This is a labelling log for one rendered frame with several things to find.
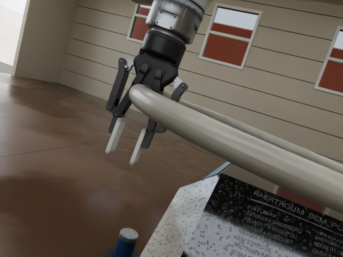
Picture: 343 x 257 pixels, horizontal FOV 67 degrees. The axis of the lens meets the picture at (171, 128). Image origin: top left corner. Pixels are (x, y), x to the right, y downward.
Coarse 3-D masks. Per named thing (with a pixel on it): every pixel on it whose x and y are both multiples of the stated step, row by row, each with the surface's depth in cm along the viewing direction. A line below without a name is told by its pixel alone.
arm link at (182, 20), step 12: (156, 0) 42; (168, 0) 41; (180, 0) 41; (156, 12) 42; (168, 12) 41; (180, 12) 41; (192, 12) 42; (156, 24) 42; (168, 24) 41; (180, 24) 41; (192, 24) 43; (180, 36) 43; (192, 36) 45
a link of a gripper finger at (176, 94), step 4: (180, 84) 45; (184, 84) 45; (176, 88) 45; (180, 88) 45; (184, 88) 45; (176, 92) 45; (180, 92) 45; (172, 96) 45; (176, 96) 45; (180, 96) 47; (176, 100) 45; (160, 128) 46; (164, 128) 46; (160, 132) 46
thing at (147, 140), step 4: (156, 128) 47; (152, 132) 47; (156, 132) 47; (148, 136) 47; (152, 136) 48; (144, 140) 47; (148, 140) 47; (144, 144) 47; (148, 144) 47; (144, 148) 47
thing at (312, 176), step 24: (144, 96) 30; (168, 96) 54; (168, 120) 26; (192, 120) 24; (216, 120) 24; (216, 144) 23; (240, 144) 22; (264, 144) 21; (288, 144) 62; (264, 168) 21; (288, 168) 20; (312, 168) 20; (336, 168) 54; (312, 192) 20; (336, 192) 20
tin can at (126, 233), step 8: (120, 232) 136; (128, 232) 138; (136, 232) 141; (120, 240) 134; (128, 240) 133; (136, 240) 137; (120, 248) 134; (128, 248) 134; (120, 256) 135; (128, 256) 136
